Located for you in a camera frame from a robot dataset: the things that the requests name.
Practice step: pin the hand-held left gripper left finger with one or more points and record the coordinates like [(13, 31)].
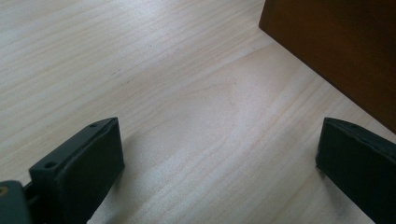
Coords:
[(79, 174)]

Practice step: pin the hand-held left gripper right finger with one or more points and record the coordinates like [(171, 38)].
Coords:
[(358, 158)]

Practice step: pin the dark brown wooden box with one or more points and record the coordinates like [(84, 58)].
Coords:
[(339, 43)]

